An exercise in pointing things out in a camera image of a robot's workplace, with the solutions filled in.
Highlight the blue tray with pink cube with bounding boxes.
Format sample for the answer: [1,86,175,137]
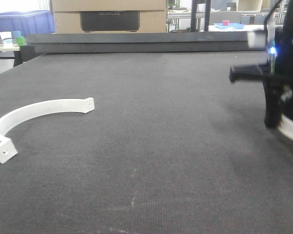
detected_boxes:
[214,23,245,30]

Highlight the pink cube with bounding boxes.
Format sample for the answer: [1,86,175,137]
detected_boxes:
[222,20,230,26]

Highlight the large white curved pipe clamp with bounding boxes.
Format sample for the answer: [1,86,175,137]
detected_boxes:
[0,97,95,164]

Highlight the white paper cup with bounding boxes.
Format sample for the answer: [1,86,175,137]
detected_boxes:
[0,31,13,48]

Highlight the small white pipe clamp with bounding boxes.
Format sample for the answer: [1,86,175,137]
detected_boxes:
[278,115,293,140]

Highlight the cardboard box with black print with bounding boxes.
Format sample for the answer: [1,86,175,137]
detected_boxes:
[50,0,167,34]

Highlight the blue plastic crate far left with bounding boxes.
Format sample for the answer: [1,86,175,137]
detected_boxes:
[0,10,55,37]

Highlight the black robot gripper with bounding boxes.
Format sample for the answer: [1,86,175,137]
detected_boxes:
[229,0,293,128]

